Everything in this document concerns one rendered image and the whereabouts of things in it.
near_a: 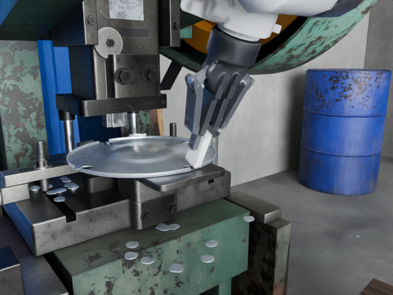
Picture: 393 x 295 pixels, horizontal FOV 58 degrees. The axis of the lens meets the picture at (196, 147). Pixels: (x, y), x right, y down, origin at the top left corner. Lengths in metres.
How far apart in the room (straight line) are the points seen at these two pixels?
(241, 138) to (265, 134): 0.27
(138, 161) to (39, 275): 0.24
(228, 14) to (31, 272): 0.49
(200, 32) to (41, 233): 0.69
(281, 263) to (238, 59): 0.50
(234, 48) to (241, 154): 2.31
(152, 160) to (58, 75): 1.34
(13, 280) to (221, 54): 0.41
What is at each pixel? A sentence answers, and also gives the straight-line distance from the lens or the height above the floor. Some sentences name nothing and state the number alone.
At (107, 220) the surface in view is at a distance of 0.70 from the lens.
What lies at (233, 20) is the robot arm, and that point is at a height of 1.01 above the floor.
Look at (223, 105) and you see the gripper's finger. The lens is 0.57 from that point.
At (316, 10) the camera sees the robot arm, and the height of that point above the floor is 1.02.
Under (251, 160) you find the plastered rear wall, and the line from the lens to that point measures 2.89.
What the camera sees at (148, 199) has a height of 0.71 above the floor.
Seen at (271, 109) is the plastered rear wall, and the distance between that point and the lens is 2.96.
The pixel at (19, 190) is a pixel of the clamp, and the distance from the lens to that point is 0.76.
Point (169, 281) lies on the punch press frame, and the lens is 0.72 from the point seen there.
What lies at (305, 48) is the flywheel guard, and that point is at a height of 0.99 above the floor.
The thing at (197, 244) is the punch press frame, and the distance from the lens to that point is 0.73.
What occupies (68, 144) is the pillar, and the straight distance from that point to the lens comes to 0.85.
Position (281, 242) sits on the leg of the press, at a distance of 0.82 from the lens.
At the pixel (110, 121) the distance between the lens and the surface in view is 0.80.
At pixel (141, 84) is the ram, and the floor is 0.92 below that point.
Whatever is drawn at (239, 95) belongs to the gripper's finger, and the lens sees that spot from 0.59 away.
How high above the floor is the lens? 0.97
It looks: 14 degrees down
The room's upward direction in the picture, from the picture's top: straight up
